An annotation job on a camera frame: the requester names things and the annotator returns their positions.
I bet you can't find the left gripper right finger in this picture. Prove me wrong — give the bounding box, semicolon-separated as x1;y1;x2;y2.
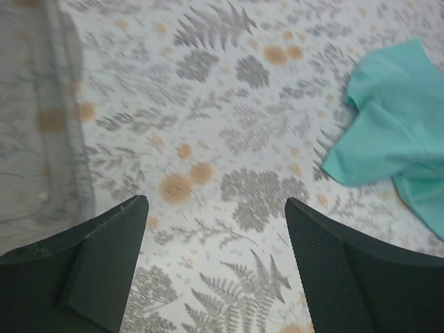
284;198;443;332

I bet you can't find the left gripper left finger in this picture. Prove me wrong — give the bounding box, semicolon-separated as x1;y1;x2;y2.
1;195;149;332

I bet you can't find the clear plastic bin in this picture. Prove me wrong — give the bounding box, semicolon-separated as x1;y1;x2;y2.
1;1;94;253

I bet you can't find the teal t shirt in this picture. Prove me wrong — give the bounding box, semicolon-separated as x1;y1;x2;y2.
323;39;443;237

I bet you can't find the floral patterned table mat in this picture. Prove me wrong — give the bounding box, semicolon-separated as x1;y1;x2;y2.
62;1;443;332

